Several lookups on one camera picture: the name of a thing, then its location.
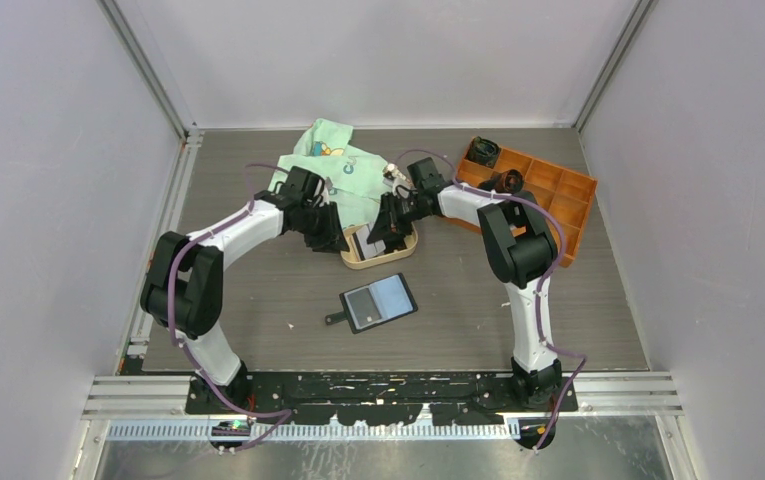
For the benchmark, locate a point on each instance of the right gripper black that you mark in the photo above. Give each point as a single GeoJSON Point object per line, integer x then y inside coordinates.
{"type": "Point", "coordinates": [388, 226]}

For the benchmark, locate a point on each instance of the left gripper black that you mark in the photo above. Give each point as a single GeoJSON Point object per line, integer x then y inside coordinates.
{"type": "Point", "coordinates": [331, 239]}

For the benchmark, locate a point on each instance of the white striped card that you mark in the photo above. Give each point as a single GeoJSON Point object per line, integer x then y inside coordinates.
{"type": "Point", "coordinates": [364, 248]}

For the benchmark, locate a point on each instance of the green cartoon print cloth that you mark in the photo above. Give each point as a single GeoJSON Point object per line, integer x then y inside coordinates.
{"type": "Point", "coordinates": [353, 177]}

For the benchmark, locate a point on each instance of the black leather card holder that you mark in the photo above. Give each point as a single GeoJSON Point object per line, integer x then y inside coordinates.
{"type": "Point", "coordinates": [374, 304]}

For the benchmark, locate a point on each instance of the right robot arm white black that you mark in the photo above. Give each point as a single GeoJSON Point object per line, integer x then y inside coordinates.
{"type": "Point", "coordinates": [521, 250]}

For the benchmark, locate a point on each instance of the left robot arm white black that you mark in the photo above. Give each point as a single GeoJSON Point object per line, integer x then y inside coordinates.
{"type": "Point", "coordinates": [184, 284]}

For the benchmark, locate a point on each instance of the beige oval tray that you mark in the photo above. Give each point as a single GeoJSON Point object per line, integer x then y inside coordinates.
{"type": "Point", "coordinates": [351, 260]}

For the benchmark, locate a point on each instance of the rolled dark belt back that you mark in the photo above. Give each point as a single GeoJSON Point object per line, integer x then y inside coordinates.
{"type": "Point", "coordinates": [483, 151]}

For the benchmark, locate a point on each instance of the orange compartment organizer tray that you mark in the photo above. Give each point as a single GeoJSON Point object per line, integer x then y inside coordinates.
{"type": "Point", "coordinates": [567, 194]}

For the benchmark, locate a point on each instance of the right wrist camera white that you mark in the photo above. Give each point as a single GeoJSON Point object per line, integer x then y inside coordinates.
{"type": "Point", "coordinates": [394, 178]}

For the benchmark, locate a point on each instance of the slotted metal cable duct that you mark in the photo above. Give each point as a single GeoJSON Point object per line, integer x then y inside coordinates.
{"type": "Point", "coordinates": [237, 430]}

